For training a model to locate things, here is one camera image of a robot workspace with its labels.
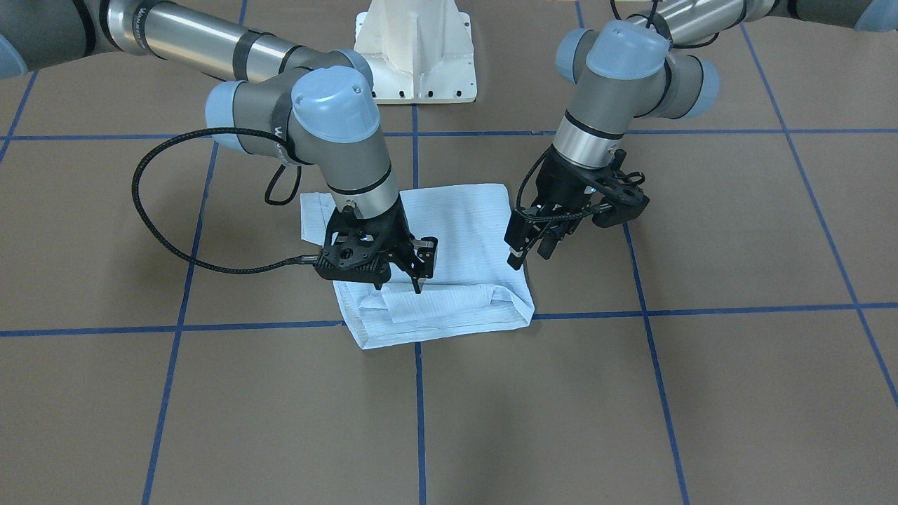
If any blue tape line lengthwise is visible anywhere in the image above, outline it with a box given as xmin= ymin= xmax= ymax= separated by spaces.
xmin=0 ymin=303 xmax=898 ymax=337

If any blue tape line crosswise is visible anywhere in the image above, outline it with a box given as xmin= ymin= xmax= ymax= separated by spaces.
xmin=140 ymin=0 xmax=248 ymax=505

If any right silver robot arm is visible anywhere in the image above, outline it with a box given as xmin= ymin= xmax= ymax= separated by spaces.
xmin=1 ymin=1 xmax=438 ymax=292

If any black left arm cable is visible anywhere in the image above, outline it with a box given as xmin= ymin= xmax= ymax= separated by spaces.
xmin=514 ymin=144 xmax=555 ymax=218

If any light blue button-up shirt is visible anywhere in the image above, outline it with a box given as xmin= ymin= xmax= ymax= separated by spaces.
xmin=333 ymin=184 xmax=535 ymax=349

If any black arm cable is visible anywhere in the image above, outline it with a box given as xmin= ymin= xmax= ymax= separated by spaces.
xmin=130 ymin=126 xmax=323 ymax=274
xmin=514 ymin=144 xmax=555 ymax=218

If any white pedestal column base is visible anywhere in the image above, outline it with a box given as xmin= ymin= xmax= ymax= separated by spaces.
xmin=354 ymin=1 xmax=478 ymax=105

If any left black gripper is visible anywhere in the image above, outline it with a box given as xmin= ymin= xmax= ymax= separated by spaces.
xmin=504 ymin=146 xmax=649 ymax=271

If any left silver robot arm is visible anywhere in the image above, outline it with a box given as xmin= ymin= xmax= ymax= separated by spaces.
xmin=504 ymin=1 xmax=896 ymax=269

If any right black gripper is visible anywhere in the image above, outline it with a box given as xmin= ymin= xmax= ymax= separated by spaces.
xmin=312 ymin=197 xmax=438 ymax=294

